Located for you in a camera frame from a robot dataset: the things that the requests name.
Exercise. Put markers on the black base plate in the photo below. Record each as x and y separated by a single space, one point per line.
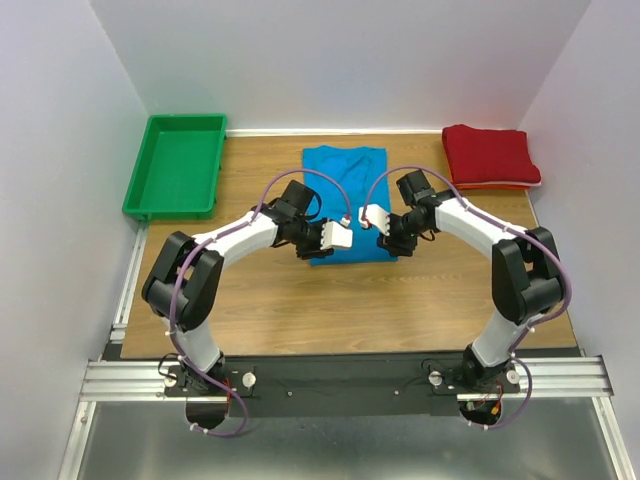
340 385

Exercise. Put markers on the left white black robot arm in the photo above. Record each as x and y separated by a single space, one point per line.
183 282

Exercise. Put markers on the aluminium frame rail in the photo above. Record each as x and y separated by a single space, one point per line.
568 377

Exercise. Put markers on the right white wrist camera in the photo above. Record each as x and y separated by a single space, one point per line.
374 216

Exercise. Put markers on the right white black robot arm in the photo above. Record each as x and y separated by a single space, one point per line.
529 284

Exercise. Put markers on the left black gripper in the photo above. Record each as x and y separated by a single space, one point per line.
314 251

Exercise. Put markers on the green plastic tray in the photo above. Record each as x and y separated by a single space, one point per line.
176 172

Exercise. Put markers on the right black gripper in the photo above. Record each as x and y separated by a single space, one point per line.
392 244

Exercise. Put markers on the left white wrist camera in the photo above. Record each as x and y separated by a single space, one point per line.
335 236

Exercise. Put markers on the folded red t shirt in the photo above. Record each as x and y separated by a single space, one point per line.
508 143

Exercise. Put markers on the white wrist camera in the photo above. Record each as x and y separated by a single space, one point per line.
374 216
335 236

